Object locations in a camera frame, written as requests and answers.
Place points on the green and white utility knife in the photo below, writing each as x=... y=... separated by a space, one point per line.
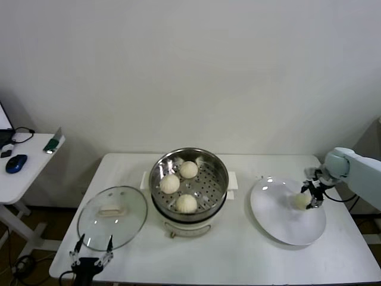
x=51 y=145

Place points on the perforated steel steamer basket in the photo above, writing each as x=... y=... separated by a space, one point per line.
x=220 y=178

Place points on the white round plate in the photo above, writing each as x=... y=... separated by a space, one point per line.
x=282 y=220

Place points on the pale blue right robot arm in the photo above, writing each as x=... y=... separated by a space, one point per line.
x=363 y=175

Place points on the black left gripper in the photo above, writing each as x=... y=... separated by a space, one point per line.
x=87 y=266

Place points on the small black flat object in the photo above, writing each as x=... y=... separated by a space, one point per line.
x=6 y=154

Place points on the blue computer mouse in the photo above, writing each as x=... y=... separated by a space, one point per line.
x=16 y=164

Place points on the round glass pot lid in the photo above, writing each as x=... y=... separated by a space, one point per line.
x=113 y=212

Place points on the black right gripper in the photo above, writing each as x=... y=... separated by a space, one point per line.
x=318 y=185

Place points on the laptop screen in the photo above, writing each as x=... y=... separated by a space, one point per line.
x=3 y=119

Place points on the white steamed baozi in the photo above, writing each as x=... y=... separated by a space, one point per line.
x=300 y=202
x=186 y=204
x=169 y=183
x=188 y=169

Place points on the white electric cooker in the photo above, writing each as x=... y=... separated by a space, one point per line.
x=190 y=229

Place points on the white side desk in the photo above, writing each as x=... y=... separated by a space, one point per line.
x=26 y=178

